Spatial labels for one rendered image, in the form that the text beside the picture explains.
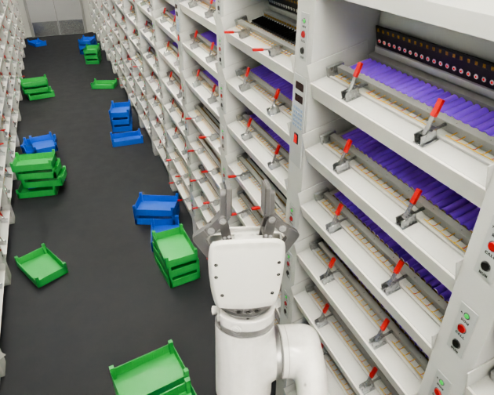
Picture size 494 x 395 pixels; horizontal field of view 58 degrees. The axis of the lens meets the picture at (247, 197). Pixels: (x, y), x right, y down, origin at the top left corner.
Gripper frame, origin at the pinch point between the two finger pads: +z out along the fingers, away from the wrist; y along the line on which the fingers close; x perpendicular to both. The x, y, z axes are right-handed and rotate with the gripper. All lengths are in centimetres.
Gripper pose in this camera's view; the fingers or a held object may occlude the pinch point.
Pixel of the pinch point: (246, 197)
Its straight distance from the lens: 56.7
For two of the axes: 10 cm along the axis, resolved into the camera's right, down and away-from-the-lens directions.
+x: 1.2, 3.5, -9.3
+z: 0.2, -9.4, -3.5
